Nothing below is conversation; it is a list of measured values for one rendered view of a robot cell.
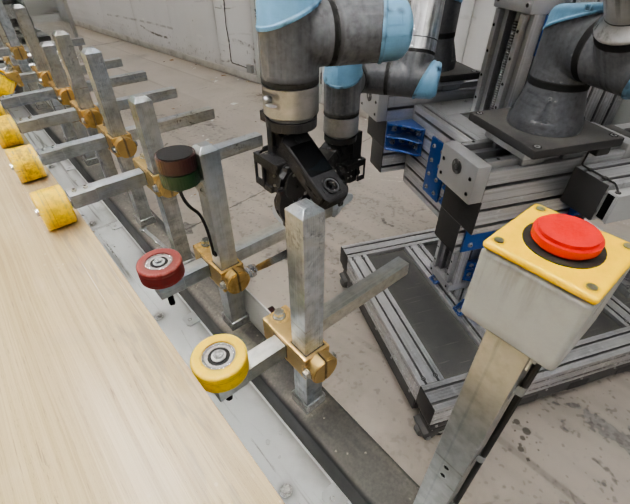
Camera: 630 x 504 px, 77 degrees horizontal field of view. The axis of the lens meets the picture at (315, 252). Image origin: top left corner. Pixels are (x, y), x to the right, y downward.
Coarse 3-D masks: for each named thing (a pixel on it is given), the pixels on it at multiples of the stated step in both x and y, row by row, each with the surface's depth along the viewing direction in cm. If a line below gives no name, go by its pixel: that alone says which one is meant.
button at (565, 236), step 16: (544, 224) 25; (560, 224) 25; (576, 224) 25; (592, 224) 25; (544, 240) 24; (560, 240) 24; (576, 240) 24; (592, 240) 24; (560, 256) 24; (576, 256) 23; (592, 256) 23
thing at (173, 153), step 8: (160, 152) 60; (168, 152) 60; (176, 152) 60; (184, 152) 60; (192, 152) 60; (168, 160) 58; (176, 160) 58; (168, 176) 59; (176, 176) 59; (200, 184) 64; (200, 192) 66; (184, 200) 64; (192, 208) 66; (200, 216) 68; (208, 232) 70; (216, 256) 74
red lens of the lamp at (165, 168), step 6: (192, 156) 59; (156, 162) 58; (162, 162) 58; (168, 162) 57; (174, 162) 57; (180, 162) 58; (186, 162) 58; (192, 162) 59; (162, 168) 58; (168, 168) 58; (174, 168) 58; (180, 168) 58; (186, 168) 59; (192, 168) 60; (162, 174) 59; (168, 174) 59; (174, 174) 59; (180, 174) 59
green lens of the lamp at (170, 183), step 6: (198, 168) 62; (192, 174) 60; (198, 174) 62; (162, 180) 60; (168, 180) 59; (174, 180) 59; (180, 180) 59; (186, 180) 60; (192, 180) 61; (198, 180) 62; (162, 186) 61; (168, 186) 60; (174, 186) 60; (180, 186) 60; (186, 186) 60; (192, 186) 61
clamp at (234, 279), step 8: (200, 248) 81; (208, 248) 81; (200, 256) 80; (208, 256) 79; (208, 264) 78; (240, 264) 77; (216, 272) 76; (224, 272) 75; (232, 272) 75; (240, 272) 75; (216, 280) 78; (224, 280) 75; (232, 280) 75; (240, 280) 76; (248, 280) 78; (224, 288) 76; (232, 288) 76; (240, 288) 77
